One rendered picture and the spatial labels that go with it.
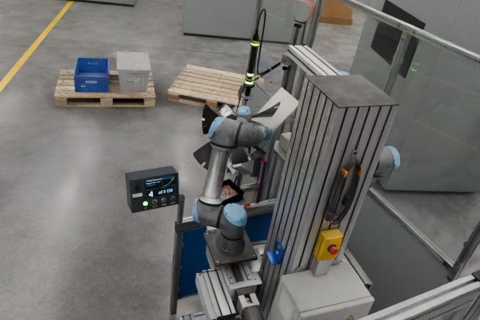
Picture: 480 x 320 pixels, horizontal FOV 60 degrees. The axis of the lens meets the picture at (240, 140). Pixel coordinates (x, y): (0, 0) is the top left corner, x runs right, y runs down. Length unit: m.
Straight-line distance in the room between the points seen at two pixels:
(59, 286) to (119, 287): 0.42
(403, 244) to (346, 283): 0.97
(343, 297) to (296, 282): 0.19
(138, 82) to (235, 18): 3.21
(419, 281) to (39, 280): 2.56
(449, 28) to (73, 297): 3.62
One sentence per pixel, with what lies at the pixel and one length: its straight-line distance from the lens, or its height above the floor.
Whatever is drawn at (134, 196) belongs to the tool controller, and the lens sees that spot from 2.22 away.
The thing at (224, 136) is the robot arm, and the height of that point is 1.60.
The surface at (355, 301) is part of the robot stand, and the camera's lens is 1.86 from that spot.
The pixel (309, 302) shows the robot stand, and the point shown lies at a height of 1.23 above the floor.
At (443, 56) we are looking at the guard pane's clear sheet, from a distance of 2.43.
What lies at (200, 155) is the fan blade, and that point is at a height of 0.97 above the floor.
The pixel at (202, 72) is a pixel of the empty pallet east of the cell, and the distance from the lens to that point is 6.24.
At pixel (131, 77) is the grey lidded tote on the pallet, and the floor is 0.36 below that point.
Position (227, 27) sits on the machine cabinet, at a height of 0.23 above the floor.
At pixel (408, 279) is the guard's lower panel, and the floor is 0.69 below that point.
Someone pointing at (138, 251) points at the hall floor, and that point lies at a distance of 3.53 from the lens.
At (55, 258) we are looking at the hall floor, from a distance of 3.57.
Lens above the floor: 2.60
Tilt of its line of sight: 32 degrees down
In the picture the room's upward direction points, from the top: 9 degrees clockwise
